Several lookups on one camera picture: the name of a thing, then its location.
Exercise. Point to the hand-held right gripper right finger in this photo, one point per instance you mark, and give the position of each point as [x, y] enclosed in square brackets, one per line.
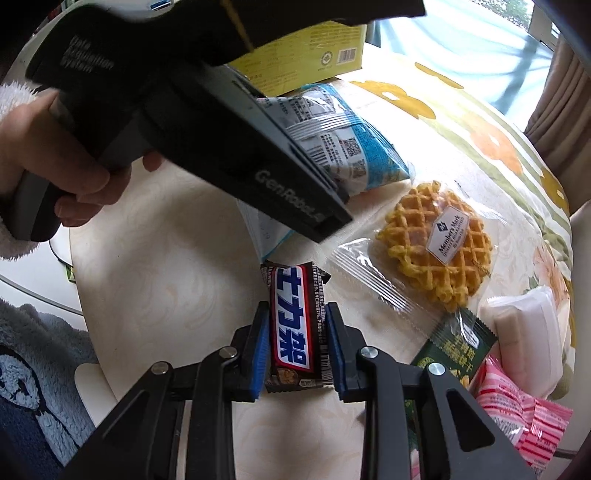
[336, 350]

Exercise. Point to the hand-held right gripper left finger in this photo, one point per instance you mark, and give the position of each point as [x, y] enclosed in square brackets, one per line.
[262, 350]

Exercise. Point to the chocolate bar dark wrapper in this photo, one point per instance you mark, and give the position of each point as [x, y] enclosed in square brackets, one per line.
[295, 323]

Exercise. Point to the yellow-green cardboard box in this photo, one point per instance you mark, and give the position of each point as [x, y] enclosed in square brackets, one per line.
[314, 50]

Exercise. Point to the blue white snack packet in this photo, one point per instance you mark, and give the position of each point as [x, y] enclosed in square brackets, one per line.
[341, 143]

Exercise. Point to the person's left forearm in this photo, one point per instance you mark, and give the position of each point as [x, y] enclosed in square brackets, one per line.
[16, 97]

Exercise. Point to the person's left hand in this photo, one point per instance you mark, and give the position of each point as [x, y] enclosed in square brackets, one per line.
[32, 147]

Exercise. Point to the white crumpled snack packet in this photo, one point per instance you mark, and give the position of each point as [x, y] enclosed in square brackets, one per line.
[265, 233]

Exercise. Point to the green snack packet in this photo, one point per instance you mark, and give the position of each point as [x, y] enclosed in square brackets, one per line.
[455, 341]

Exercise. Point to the waffle in clear wrapper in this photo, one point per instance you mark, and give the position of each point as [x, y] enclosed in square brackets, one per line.
[434, 235]

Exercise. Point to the large pink snack packet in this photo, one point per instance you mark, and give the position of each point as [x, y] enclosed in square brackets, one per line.
[503, 392]

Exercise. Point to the white wrapped cake packet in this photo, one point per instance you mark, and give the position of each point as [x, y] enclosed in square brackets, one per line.
[526, 341]

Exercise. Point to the blue fleece clothing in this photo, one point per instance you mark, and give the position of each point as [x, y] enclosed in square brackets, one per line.
[37, 369]

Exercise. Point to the pink striped snack packet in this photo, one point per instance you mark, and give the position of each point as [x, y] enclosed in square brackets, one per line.
[545, 438]

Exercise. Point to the floral striped blanket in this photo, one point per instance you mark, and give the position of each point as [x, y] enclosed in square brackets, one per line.
[485, 138]

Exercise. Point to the light blue cloth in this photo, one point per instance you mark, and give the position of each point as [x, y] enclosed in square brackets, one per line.
[461, 37]

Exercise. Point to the brown curtain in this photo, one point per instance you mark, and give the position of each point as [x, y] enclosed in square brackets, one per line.
[563, 101]

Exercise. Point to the window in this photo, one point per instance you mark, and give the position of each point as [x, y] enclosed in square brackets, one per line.
[547, 23]

